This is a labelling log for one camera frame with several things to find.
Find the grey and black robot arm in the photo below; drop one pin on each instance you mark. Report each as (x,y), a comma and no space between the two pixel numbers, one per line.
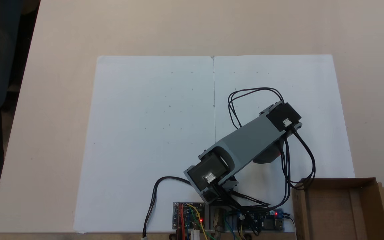
(248,140)

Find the circuit board with blue parts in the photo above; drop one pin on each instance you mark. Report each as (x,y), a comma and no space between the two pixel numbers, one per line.
(265,220)

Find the brown cardboard box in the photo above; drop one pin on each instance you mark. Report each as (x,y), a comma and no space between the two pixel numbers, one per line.
(332,206)

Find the white paper sheet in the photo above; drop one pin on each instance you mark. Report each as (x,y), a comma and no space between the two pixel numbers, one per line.
(278,76)
(145,116)

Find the camera stand pole with clamp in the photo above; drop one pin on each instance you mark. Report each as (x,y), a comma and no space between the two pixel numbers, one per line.
(218,221)

